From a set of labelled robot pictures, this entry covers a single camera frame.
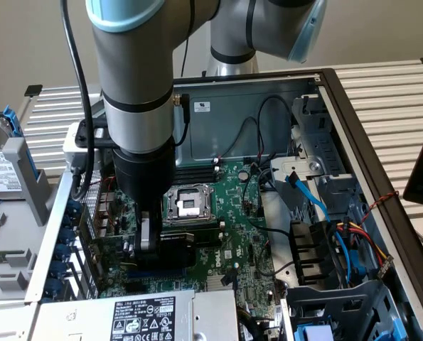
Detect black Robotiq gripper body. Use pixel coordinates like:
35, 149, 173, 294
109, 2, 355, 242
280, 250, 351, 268
112, 140, 176, 214

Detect green graphics card silver bracket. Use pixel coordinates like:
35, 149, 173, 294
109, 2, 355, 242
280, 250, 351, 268
78, 204, 198, 271

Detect blue expansion slot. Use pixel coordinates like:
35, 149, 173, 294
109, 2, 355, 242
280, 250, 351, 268
127, 268, 188, 281

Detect silver CPU socket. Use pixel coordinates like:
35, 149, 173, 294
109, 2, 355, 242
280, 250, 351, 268
162, 183, 217, 226

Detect black RAM slot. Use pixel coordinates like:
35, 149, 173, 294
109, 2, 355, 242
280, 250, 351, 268
175, 170, 221, 182
173, 174, 221, 187
175, 161, 221, 173
175, 166, 221, 178
161, 220, 225, 232

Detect silver rear port stack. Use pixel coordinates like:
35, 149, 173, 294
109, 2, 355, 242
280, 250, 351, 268
94, 191, 119, 237

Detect silver chipset heatsink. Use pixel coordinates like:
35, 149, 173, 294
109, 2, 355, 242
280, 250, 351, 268
205, 275, 237, 293

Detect blue card retention clip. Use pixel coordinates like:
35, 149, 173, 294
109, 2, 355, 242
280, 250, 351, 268
43, 279, 65, 300
64, 198, 83, 220
61, 224, 79, 245
50, 261, 70, 281
56, 244, 73, 261

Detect green Dell motherboard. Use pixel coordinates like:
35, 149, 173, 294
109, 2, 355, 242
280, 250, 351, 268
97, 161, 291, 335

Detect open grey PC case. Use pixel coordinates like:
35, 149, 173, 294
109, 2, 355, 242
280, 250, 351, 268
24, 67, 423, 341

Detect silver power supply unit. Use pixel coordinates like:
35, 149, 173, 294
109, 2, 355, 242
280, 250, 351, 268
36, 288, 241, 341

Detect blue plastic disk carrier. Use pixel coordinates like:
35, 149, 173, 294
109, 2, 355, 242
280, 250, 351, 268
0, 104, 38, 178

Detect black plastic fan shroud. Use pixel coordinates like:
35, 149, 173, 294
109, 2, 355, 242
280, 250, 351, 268
289, 220, 338, 287

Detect silver metal disk bay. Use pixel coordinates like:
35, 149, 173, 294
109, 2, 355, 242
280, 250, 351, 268
289, 94, 360, 214

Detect grey disk bay blue rails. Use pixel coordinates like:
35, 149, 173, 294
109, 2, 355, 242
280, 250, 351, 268
284, 278, 423, 341

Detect dark framed screen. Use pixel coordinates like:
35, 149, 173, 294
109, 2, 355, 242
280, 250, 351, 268
402, 109, 423, 210

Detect thin red wire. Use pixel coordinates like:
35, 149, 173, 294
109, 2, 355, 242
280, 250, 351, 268
90, 175, 119, 214

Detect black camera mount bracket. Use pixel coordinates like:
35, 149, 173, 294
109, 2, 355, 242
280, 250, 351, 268
74, 118, 122, 150

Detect black angled gripper cable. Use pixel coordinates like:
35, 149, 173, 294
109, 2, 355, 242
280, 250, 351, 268
173, 92, 193, 147

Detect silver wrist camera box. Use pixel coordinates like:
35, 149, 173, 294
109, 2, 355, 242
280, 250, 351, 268
62, 122, 107, 172

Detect thin black fan wire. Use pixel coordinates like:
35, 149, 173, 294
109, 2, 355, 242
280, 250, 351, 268
219, 116, 259, 160

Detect thin black looped wire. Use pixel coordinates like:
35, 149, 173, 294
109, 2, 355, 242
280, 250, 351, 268
256, 94, 294, 159

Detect black cable across motherboard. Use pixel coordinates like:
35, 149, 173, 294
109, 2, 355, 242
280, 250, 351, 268
252, 260, 298, 278

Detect silver metal bracket plate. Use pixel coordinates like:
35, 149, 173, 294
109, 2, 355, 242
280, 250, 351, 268
269, 158, 323, 195

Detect blue flat data wire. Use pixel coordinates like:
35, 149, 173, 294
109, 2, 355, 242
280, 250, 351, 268
284, 170, 360, 285

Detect thick black camera cable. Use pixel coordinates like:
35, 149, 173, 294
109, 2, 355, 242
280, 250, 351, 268
60, 0, 95, 205

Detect yellow red black power wire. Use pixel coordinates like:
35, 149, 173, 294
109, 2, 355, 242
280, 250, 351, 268
333, 219, 394, 280

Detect red black twisted wire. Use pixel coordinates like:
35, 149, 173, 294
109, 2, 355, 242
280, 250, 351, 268
360, 190, 400, 225

